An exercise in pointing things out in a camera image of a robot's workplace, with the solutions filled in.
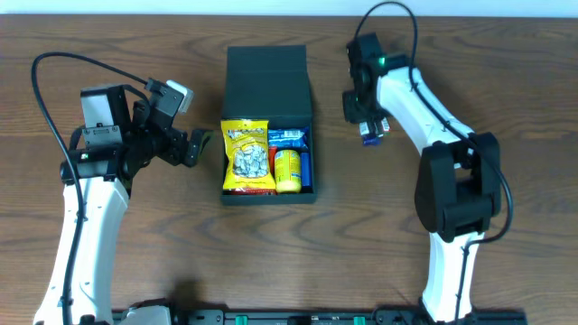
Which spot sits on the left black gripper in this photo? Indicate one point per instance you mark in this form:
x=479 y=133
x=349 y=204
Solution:
x=181 y=147

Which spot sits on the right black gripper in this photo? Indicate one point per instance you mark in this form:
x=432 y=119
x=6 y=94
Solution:
x=372 y=125

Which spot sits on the dark blue candy stick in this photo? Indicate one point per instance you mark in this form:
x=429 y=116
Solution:
x=369 y=134

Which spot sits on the yellow sunflower seed bag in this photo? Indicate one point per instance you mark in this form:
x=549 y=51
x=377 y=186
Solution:
x=240 y=133

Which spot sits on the small blue barcode packet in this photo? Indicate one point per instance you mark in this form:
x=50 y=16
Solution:
x=306 y=171

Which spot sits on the blue snack bar wrapper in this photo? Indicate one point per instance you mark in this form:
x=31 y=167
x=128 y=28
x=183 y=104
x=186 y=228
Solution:
x=289 y=138

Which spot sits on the black gift box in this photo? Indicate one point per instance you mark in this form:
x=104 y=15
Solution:
x=271 y=83

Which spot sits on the red Hacks candy bag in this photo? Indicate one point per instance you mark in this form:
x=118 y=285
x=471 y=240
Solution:
x=272 y=158

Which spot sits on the yellow cylindrical can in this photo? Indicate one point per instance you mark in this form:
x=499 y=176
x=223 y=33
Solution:
x=288 y=178

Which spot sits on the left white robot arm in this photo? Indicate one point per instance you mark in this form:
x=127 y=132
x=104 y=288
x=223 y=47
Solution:
x=105 y=154

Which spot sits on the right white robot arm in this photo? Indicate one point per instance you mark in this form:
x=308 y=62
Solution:
x=456 y=193

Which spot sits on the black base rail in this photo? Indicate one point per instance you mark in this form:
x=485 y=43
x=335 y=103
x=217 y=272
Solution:
x=381 y=317

